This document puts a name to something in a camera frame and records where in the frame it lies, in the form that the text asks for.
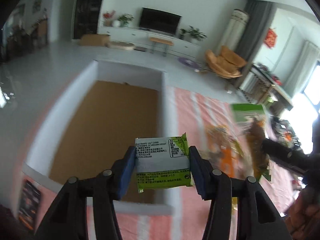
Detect green snack bag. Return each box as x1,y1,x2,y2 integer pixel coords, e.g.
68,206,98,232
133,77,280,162
231,103,271,181

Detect green white snack packet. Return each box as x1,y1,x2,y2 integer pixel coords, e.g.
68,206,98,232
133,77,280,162
135,134,192,193

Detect orange clear snack bag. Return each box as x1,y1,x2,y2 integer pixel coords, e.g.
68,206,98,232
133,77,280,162
201,126,244,178

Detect dark wooden side table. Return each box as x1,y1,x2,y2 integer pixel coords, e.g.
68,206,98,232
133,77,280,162
239,64,293,116

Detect white cardboard storage box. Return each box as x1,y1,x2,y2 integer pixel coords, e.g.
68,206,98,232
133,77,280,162
23,60,169,216

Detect pink striped tablecloth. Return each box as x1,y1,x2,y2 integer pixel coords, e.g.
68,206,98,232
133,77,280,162
17,86,304,240

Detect orange lounge chair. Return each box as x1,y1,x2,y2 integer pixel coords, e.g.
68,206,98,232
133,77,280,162
204,46,247,79

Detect white standing air conditioner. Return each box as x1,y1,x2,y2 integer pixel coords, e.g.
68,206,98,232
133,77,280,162
218,9,249,51

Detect purple round floor mat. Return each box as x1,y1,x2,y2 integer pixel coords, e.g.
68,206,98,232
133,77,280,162
178,57,200,69

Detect grey curtain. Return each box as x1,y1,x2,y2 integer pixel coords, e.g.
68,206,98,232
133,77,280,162
235,0,276,64

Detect potted green plant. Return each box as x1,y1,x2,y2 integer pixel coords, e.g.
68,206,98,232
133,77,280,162
187,25,207,44

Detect small wooden bench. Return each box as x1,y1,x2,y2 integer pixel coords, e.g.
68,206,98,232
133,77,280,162
149,37,174,56

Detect brown cardboard box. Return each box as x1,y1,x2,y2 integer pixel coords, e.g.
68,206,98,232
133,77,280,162
80,34,110,47

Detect oval cat scratcher bed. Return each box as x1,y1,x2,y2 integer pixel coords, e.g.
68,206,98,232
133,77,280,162
106,41,136,51

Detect white tv cabinet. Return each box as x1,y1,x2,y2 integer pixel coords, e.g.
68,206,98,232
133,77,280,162
97,27,201,58

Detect black flat television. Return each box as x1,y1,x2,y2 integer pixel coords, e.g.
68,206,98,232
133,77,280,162
138,8,182,35

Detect red flower vase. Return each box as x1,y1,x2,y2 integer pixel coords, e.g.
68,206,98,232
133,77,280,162
103,10,116,27

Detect green plant by flowers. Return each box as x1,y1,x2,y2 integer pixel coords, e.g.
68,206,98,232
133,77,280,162
118,14,134,27

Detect red paper wall decoration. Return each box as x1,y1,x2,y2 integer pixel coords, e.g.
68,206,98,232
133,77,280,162
264,28,278,49

